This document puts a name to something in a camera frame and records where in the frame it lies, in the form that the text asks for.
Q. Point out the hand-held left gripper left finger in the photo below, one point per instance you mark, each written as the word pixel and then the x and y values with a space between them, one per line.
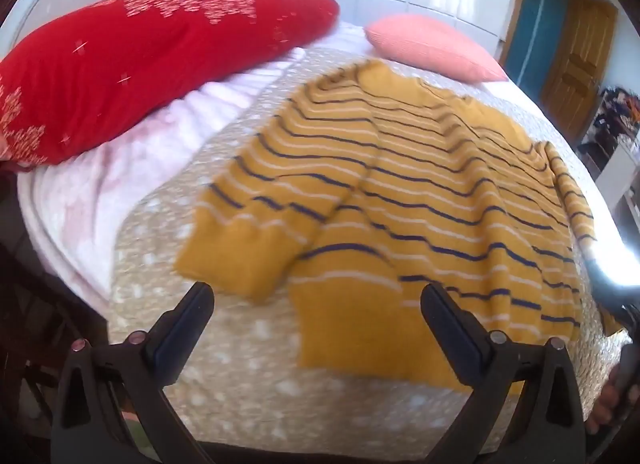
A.
pixel 176 331

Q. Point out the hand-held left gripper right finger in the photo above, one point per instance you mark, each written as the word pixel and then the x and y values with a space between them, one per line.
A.
pixel 457 331

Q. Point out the yellow striped knit sweater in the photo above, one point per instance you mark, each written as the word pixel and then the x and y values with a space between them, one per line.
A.
pixel 400 204

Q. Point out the cluttered clothes shelf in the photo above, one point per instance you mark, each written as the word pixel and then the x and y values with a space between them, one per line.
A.
pixel 617 112

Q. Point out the person's right hand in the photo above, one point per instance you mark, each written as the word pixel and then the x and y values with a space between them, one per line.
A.
pixel 605 406

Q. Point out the beige heart-print quilt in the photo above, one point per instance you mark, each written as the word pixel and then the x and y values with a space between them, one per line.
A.
pixel 240 384

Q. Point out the cluttered side shelf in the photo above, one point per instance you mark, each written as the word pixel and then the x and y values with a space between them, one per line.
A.
pixel 617 179

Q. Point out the pale pink bed sheet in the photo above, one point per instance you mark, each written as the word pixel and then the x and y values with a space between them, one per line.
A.
pixel 100 174

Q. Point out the brown wooden door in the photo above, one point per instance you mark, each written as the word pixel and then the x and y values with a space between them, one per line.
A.
pixel 575 74

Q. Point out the long red floral pillow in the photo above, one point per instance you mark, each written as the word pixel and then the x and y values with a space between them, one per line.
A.
pixel 130 59

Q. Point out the pink knit pillow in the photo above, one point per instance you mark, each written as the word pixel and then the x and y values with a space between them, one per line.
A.
pixel 430 47

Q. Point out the teal curtain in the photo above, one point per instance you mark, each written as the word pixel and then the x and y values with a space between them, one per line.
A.
pixel 537 19

